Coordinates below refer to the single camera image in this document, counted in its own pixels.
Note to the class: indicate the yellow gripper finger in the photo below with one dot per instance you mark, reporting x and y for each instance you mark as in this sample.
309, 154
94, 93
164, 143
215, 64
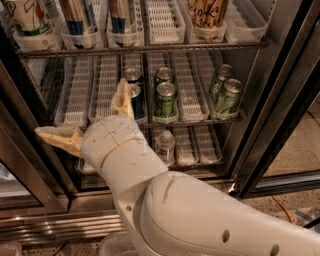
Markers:
121, 100
69, 138

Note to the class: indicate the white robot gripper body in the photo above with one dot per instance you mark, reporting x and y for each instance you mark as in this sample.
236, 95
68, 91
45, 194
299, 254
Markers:
108, 136

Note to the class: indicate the white green 7up can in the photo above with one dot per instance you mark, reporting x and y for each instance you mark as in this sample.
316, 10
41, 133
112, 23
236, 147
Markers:
28, 17

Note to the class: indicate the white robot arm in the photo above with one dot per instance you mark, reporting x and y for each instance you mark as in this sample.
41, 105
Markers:
169, 213

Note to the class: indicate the front blue pepsi can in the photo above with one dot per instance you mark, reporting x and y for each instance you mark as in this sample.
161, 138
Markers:
137, 100

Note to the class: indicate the blue pepsi can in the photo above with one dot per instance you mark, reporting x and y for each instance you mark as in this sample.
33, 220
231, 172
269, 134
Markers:
137, 100
133, 76

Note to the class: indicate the rear blue pepsi can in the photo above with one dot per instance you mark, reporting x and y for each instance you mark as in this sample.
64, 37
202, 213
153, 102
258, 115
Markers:
133, 76

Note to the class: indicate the front green soda can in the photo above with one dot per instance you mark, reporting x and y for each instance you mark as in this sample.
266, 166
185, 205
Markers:
165, 100

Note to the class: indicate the green soda can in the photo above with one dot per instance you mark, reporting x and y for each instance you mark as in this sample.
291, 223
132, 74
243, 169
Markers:
164, 74
165, 100

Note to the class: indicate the rear green soda can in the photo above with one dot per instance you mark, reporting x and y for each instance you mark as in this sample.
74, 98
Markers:
164, 74

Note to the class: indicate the blue silver tall can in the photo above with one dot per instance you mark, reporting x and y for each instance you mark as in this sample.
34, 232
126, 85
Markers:
122, 15

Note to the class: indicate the blue gold tall can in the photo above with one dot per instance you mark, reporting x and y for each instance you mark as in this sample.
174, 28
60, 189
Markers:
79, 16

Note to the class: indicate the right rear green can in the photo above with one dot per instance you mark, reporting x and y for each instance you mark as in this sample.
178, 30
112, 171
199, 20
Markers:
222, 73

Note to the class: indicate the right front green can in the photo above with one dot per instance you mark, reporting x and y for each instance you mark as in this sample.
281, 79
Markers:
229, 97

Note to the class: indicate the silver can behind 7up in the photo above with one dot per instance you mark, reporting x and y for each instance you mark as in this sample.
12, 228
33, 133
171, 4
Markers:
51, 9

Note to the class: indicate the gold patterned tall can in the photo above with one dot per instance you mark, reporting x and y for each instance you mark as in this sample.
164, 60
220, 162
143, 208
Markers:
208, 14

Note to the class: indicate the clear water bottle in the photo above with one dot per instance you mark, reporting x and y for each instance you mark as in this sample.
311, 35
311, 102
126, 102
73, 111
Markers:
165, 145

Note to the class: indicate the clear plastic bin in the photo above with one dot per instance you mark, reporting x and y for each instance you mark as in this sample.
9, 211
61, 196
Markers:
117, 245

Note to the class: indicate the black stand leg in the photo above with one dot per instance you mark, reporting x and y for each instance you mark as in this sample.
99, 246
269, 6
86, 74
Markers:
312, 223

